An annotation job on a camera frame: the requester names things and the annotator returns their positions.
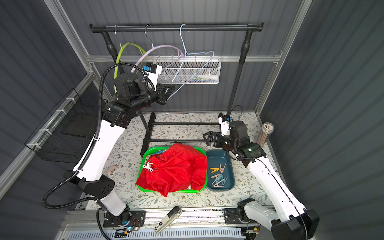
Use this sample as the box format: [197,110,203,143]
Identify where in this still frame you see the yellow clothespin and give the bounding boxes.
[210,168,220,174]

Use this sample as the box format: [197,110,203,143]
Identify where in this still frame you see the salmon clothespin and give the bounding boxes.
[219,163,227,174]

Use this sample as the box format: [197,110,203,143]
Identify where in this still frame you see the red shorts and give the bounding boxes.
[135,143,208,198]

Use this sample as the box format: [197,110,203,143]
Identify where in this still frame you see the beige clothespin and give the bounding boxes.
[213,181,224,188]

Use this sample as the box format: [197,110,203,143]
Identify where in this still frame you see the lilac plastic hanger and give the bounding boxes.
[130,24,186,74]

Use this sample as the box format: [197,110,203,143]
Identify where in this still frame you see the green plastic hanger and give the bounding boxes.
[113,24,148,94]

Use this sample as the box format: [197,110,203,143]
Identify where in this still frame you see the light blue wire hanger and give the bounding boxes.
[164,23,216,103]

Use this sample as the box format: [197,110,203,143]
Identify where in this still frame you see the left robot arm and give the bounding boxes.
[42,63,175,227]

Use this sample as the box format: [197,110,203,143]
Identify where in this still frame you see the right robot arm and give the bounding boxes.
[203,121,320,240]

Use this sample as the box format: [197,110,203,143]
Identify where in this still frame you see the dark teal tray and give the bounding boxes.
[206,150,235,192]

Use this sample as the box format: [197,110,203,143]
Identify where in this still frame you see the black clothes rack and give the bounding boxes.
[90,22,264,157]

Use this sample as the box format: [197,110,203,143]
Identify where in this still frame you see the clear tube of sticks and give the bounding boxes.
[256,122,275,147]

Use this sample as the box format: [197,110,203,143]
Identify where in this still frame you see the green plastic basket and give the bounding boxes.
[137,145,209,193]

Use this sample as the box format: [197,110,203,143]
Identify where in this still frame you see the silver black handheld device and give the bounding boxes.
[154,206,182,234]

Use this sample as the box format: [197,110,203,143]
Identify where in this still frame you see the fallen pink clothespin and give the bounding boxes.
[107,165,117,176]

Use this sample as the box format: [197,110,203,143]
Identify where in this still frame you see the white wire wall basket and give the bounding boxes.
[153,58,222,85]

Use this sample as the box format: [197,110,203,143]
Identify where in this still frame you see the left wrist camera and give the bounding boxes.
[144,63,163,91]

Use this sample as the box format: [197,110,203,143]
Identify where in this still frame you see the black wire wall basket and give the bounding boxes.
[25,86,99,164]

